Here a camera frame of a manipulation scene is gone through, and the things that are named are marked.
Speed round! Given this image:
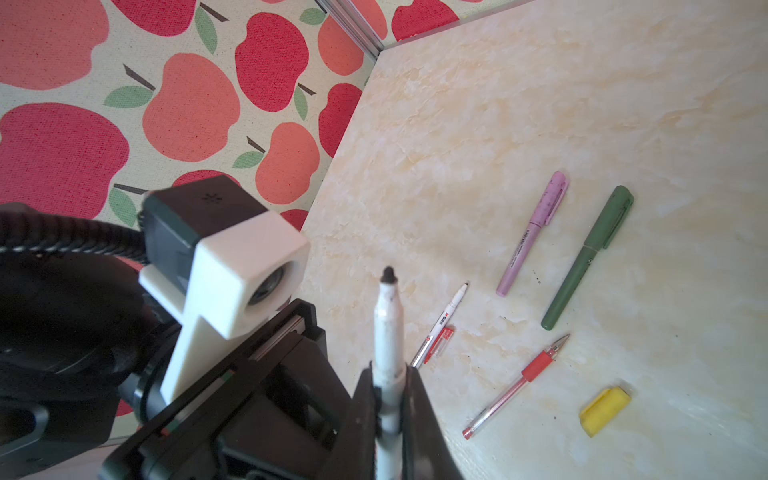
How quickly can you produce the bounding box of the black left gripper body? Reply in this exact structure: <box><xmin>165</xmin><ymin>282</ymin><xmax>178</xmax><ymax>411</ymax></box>
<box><xmin>1</xmin><ymin>253</ymin><xmax>351</xmax><ymax>479</ymax></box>

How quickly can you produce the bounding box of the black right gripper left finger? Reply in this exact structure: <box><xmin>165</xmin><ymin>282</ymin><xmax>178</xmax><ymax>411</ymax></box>
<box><xmin>316</xmin><ymin>368</ymin><xmax>377</xmax><ymax>480</ymax></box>

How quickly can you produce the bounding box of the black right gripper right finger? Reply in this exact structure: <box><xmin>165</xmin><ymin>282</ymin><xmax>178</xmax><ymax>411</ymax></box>
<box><xmin>403</xmin><ymin>366</ymin><xmax>463</xmax><ymax>480</ymax></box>

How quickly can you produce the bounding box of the white pen black tip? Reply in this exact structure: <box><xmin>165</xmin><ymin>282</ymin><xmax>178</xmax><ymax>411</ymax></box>
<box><xmin>372</xmin><ymin>266</ymin><xmax>406</xmax><ymax>479</ymax></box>

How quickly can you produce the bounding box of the red gel pen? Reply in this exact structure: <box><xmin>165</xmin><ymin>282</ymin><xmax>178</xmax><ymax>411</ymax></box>
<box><xmin>462</xmin><ymin>334</ymin><xmax>571</xmax><ymax>440</ymax></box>

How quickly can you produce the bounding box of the pink pen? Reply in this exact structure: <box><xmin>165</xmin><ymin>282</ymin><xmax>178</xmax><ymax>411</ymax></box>
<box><xmin>496</xmin><ymin>171</ymin><xmax>570</xmax><ymax>297</ymax></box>

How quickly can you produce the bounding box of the green pen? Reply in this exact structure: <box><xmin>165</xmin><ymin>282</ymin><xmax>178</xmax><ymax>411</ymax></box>
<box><xmin>540</xmin><ymin>185</ymin><xmax>634</xmax><ymax>331</ymax></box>

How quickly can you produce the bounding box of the yellow pen cap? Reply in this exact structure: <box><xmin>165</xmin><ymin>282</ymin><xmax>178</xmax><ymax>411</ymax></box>
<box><xmin>579</xmin><ymin>386</ymin><xmax>632</xmax><ymax>438</ymax></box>

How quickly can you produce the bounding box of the black corrugated cable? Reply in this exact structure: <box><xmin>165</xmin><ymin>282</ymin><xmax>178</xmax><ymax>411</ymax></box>
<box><xmin>0</xmin><ymin>209</ymin><xmax>148</xmax><ymax>265</ymax></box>

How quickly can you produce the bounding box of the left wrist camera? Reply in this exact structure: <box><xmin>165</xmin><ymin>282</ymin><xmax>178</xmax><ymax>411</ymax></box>
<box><xmin>139</xmin><ymin>176</ymin><xmax>310</xmax><ymax>403</ymax></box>

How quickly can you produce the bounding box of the aluminium frame post left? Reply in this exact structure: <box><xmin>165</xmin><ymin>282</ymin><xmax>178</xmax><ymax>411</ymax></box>
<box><xmin>315</xmin><ymin>0</ymin><xmax>384</xmax><ymax>60</ymax></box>

